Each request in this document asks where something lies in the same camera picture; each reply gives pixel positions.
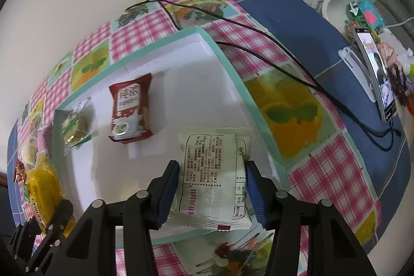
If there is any smartphone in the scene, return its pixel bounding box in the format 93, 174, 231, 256
354, 28, 398, 122

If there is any yellow orange snack packet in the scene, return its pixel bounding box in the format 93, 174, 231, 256
25, 151, 65, 233

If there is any black cable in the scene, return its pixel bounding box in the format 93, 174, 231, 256
125, 0, 403, 152

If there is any blue cloth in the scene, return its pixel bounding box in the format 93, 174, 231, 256
6, 0, 411, 241

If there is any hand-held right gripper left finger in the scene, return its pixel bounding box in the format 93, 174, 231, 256
47, 160, 180, 276

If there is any white snack packet red label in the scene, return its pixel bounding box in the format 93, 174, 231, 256
168, 125, 253, 231

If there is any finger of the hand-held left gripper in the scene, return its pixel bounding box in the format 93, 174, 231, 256
24, 199, 76, 273
9, 218, 41, 259

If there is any white phone stand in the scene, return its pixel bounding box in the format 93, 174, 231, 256
338, 48, 385, 121

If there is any red-brown snack packet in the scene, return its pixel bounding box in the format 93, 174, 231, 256
108, 73, 155, 144

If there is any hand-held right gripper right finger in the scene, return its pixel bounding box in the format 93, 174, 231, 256
244, 160, 377, 276

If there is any clear green cake packet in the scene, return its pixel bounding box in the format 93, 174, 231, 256
53, 97, 98, 157

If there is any white foam tray teal rim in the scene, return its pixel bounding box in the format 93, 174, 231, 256
53, 25, 287, 246

